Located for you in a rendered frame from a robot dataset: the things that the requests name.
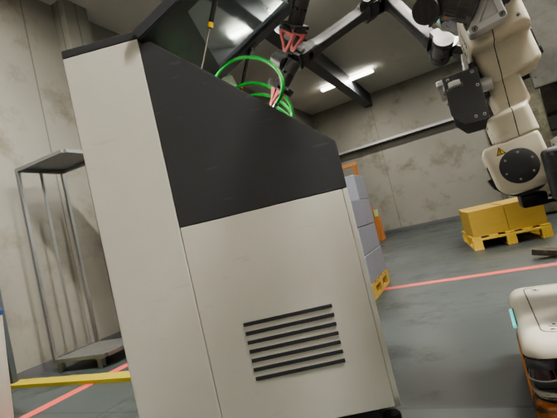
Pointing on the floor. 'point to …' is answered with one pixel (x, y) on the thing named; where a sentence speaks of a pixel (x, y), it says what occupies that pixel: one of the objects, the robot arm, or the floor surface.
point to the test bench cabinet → (291, 313)
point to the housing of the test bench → (140, 230)
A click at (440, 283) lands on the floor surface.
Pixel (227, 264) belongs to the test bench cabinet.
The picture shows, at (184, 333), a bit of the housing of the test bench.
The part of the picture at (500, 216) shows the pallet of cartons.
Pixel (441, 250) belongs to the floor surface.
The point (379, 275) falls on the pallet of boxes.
